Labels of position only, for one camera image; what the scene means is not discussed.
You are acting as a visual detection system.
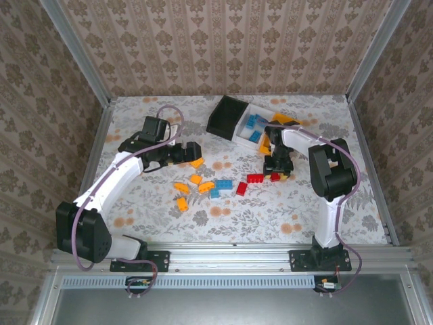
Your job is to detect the aluminium frame post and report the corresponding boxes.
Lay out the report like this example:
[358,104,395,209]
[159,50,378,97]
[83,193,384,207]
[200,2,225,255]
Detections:
[345,0,413,102]
[39,0,112,106]

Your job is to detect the black plastic bin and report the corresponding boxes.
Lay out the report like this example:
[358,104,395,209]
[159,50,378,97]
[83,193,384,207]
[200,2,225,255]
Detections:
[206,95,250,142]

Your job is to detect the grey metal panel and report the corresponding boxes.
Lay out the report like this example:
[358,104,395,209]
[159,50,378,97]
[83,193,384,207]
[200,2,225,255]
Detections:
[30,267,433,325]

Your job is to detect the small connector board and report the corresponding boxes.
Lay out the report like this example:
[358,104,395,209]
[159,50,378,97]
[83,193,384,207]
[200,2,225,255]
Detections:
[125,276,153,293]
[314,276,342,293]

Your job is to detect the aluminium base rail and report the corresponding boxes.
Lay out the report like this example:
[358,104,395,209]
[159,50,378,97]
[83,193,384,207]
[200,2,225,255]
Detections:
[50,242,415,274]

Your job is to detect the white plastic bin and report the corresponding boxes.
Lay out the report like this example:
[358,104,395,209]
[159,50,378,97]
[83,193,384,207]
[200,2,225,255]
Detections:
[232,103,277,152]

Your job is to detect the floral patterned table cover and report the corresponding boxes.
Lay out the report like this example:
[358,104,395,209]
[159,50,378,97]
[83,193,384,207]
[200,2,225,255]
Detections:
[76,95,390,245]

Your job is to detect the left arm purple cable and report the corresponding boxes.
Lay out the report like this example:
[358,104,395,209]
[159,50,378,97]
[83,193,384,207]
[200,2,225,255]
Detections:
[70,104,186,299]

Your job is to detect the slotted grey cable duct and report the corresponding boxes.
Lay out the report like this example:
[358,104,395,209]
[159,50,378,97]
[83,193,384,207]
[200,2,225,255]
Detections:
[62,274,319,290]

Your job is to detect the yellow plastic bin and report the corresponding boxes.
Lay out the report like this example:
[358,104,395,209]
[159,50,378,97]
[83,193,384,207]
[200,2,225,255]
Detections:
[258,113,302,157]

